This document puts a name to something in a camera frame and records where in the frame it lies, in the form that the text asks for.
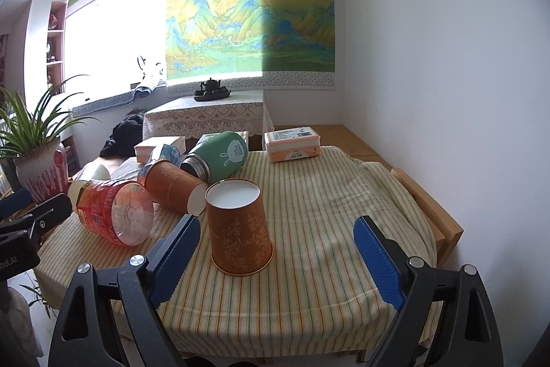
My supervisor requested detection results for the striped tablecloth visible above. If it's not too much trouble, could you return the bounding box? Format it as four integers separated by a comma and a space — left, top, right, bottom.
33, 145, 439, 355

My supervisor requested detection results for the red label plastic bottle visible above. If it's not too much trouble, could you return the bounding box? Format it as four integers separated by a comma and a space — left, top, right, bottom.
69, 179, 155, 246

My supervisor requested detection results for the white cardboard box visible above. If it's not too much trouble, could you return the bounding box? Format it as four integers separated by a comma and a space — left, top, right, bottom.
134, 135, 187, 165

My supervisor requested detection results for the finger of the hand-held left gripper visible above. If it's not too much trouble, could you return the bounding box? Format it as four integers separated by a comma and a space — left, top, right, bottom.
0, 194, 73, 247
0, 188, 34, 222

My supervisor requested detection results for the white wall shelf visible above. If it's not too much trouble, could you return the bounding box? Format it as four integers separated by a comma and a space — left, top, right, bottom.
23, 0, 68, 103

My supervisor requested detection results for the black cloth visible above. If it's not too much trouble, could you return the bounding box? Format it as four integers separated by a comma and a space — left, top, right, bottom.
100, 114, 146, 158

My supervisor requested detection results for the blue window seat cushion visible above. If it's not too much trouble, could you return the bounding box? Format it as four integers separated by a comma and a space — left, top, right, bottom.
72, 89, 139, 117

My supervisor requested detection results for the landscape painting curtain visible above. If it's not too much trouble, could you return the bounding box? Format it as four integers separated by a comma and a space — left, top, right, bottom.
164, 0, 336, 91

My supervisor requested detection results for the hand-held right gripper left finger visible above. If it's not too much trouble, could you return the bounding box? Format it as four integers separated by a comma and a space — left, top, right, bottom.
48, 213, 201, 367

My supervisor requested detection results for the lace covered side table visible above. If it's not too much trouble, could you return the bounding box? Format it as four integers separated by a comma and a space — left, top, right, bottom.
143, 89, 275, 142

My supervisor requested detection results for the wooden table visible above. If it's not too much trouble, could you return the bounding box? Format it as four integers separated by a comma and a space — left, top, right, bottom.
116, 167, 465, 365

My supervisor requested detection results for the blue white cloth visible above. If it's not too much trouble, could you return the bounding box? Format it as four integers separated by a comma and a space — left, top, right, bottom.
132, 75, 166, 98

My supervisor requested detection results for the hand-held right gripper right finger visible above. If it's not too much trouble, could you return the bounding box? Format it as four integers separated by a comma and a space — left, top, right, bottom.
353, 216, 504, 367

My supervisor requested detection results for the green rabbit thermos bottle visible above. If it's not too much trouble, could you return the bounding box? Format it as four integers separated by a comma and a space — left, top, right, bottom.
179, 131, 249, 182

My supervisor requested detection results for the red white plant pot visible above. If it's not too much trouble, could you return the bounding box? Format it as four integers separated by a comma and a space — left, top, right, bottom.
14, 137, 70, 204

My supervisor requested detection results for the blue patterned packet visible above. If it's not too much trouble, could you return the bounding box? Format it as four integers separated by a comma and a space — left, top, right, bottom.
146, 143, 182, 175

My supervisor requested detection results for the green leafy plant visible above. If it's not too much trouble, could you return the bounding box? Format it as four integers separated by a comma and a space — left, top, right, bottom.
0, 75, 102, 162

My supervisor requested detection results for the dark tea tray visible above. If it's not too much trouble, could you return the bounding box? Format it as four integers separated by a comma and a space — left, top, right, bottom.
194, 88, 232, 103

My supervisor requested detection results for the orange white tissue pack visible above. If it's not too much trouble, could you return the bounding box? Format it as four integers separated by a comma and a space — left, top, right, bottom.
263, 126, 321, 163

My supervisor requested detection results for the orange floral paper cup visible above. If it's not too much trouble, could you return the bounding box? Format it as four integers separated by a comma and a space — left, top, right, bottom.
144, 159, 208, 217
205, 179, 274, 276

